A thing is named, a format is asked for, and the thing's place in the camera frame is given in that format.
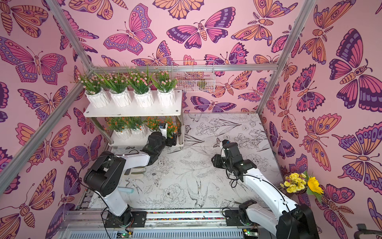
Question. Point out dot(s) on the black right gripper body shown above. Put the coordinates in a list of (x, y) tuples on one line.
[(227, 148)]

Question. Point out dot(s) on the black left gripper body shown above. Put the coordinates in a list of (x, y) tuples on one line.
[(169, 143)]

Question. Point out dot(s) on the pink flower pot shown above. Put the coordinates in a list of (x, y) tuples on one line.
[(93, 89), (165, 85), (118, 88), (141, 82)]

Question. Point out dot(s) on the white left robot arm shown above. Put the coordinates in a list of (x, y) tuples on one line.
[(104, 175)]

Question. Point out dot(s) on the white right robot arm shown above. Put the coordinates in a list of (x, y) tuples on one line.
[(284, 218)]

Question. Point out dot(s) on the white two-tier rack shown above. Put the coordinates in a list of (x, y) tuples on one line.
[(133, 110)]

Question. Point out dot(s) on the light blue tube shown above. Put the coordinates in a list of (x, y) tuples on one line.
[(126, 190)]

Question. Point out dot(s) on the yellow sunflower bouquet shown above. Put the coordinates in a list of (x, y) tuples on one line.
[(302, 183)]

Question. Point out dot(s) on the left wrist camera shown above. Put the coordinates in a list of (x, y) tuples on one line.
[(163, 126)]

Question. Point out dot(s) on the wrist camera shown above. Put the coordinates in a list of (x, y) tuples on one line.
[(163, 126), (225, 143)]

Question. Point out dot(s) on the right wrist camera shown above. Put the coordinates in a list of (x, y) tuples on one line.
[(225, 143)]

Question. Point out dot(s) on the white wire basket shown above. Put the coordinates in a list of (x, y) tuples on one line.
[(194, 75)]

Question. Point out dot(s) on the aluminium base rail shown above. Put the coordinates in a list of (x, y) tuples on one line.
[(212, 223)]

